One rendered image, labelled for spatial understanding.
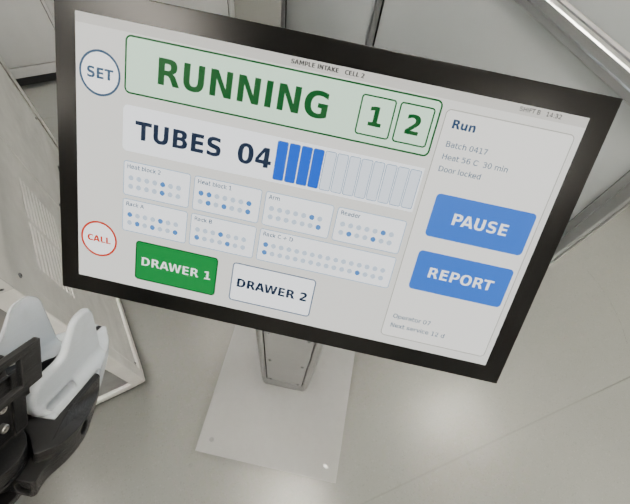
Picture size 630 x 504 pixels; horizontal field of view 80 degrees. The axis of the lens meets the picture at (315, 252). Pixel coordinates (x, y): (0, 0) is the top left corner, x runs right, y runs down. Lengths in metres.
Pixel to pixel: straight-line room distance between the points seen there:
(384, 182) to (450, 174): 0.06
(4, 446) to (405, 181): 0.34
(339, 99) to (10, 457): 0.34
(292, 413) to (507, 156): 1.12
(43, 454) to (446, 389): 1.39
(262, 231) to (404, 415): 1.15
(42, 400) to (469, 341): 0.38
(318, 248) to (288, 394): 1.01
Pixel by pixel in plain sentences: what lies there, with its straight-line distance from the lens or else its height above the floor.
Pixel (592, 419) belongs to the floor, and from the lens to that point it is 1.81.
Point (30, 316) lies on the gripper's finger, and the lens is 0.30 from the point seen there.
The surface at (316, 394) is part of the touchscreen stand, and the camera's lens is 1.38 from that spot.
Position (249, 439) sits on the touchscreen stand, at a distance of 1.36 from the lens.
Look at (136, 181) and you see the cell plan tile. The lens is 0.44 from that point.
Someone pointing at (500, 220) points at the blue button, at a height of 1.10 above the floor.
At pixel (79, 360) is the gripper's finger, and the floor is 1.14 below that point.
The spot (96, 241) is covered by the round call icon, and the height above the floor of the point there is 1.01.
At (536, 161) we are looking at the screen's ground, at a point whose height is 1.15.
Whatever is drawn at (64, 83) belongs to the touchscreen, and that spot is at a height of 1.13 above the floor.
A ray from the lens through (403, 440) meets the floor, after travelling 1.46.
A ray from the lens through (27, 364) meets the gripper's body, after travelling 0.22.
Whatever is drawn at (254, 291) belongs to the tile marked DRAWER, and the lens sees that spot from 0.43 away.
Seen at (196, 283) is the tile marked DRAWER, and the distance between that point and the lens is 0.45.
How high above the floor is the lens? 1.39
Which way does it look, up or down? 60 degrees down
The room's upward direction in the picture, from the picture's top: 10 degrees clockwise
